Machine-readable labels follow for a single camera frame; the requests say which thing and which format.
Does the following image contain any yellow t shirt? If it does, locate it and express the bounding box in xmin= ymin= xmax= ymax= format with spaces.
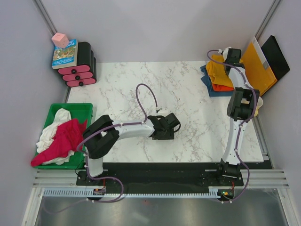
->
xmin=206 ymin=61 xmax=233 ymax=87

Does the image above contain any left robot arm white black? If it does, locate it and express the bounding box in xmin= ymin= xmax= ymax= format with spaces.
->
xmin=82 ymin=113 xmax=181 ymax=185

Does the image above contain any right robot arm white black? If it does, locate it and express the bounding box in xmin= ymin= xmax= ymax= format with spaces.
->
xmin=215 ymin=47 xmax=259 ymax=186

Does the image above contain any orange folded t shirt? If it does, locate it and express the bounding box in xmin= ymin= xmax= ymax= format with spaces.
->
xmin=212 ymin=83 xmax=234 ymax=92

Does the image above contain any blue folded t shirt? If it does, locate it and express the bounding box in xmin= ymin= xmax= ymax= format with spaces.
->
xmin=200 ymin=65 xmax=233 ymax=97

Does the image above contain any orange padded envelope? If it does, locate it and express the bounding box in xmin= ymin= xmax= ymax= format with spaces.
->
xmin=242 ymin=37 xmax=277 ymax=96

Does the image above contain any yellow mug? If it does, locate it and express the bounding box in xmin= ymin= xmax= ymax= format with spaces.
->
xmin=252 ymin=97 xmax=263 ymax=117

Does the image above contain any black flat board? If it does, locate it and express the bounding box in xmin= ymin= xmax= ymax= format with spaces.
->
xmin=261 ymin=35 xmax=290 ymax=81

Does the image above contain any magenta t shirt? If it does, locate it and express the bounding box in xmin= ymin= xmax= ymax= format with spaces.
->
xmin=31 ymin=118 xmax=87 ymax=167

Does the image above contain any black pink drawer organizer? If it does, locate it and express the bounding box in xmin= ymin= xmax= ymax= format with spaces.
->
xmin=58 ymin=42 xmax=97 ymax=87

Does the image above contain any white t shirt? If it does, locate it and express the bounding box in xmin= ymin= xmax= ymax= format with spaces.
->
xmin=36 ymin=108 xmax=75 ymax=165

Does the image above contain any colourful paperback book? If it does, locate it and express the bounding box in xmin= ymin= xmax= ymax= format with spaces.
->
xmin=52 ymin=39 xmax=78 ymax=69

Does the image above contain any pink cube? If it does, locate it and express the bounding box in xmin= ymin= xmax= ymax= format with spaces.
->
xmin=51 ymin=32 xmax=69 ymax=48

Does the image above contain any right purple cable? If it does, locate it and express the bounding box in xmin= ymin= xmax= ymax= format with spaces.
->
xmin=206 ymin=48 xmax=257 ymax=204

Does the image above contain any purple cable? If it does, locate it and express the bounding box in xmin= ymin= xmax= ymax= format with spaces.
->
xmin=206 ymin=48 xmax=257 ymax=204
xmin=76 ymin=83 xmax=158 ymax=202

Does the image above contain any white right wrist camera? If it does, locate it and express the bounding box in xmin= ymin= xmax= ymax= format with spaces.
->
xmin=217 ymin=47 xmax=230 ymax=60

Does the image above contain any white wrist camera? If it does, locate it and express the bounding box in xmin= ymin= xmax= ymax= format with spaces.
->
xmin=156 ymin=107 xmax=169 ymax=117
xmin=217 ymin=47 xmax=230 ymax=60

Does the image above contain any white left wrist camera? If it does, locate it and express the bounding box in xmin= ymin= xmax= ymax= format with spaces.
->
xmin=156 ymin=107 xmax=169 ymax=117

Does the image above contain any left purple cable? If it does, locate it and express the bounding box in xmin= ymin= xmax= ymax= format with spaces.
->
xmin=76 ymin=83 xmax=158 ymax=202

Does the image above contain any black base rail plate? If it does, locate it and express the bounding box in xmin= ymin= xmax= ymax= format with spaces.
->
xmin=76 ymin=163 xmax=244 ymax=194

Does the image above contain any white cable duct strip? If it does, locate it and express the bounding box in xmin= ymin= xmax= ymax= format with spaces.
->
xmin=43 ymin=187 xmax=221 ymax=198

